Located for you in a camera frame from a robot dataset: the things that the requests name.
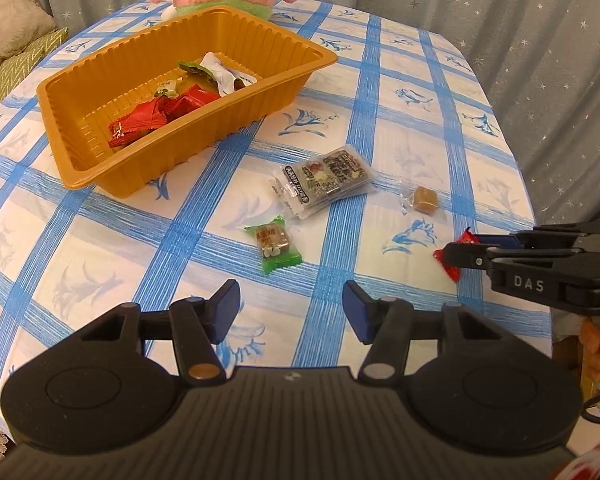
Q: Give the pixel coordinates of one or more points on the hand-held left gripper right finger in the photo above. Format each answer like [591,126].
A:
[357,310]

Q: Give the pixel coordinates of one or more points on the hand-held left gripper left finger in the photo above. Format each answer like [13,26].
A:
[227,307]

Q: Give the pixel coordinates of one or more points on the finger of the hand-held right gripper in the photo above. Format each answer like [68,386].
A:
[467,255]
[497,241]

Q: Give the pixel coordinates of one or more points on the green nut bar packet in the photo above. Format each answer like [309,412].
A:
[272,241]

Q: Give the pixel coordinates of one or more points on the small green snack packet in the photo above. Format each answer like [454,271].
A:
[166,89]

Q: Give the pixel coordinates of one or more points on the white snack packet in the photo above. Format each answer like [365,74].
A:
[225,75]

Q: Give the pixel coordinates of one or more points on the orange plastic tray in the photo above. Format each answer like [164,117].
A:
[80,110]

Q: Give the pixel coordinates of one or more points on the person's right hand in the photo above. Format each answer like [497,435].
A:
[592,350]

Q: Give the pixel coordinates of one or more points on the brown candy in clear wrapper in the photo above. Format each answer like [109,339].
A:
[426,199]

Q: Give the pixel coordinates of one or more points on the blue checked tablecloth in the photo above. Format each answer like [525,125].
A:
[130,240]

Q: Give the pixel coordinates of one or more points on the clear black sesame bar packet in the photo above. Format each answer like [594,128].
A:
[325,175]

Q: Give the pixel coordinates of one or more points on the red white garment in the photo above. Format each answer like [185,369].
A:
[592,465]

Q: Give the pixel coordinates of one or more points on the grey star-print curtain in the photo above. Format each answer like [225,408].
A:
[480,0]

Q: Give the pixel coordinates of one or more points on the green zigzag pillow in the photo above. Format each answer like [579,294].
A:
[25,60]

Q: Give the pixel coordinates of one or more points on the beige pillow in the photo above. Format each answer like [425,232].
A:
[10,30]

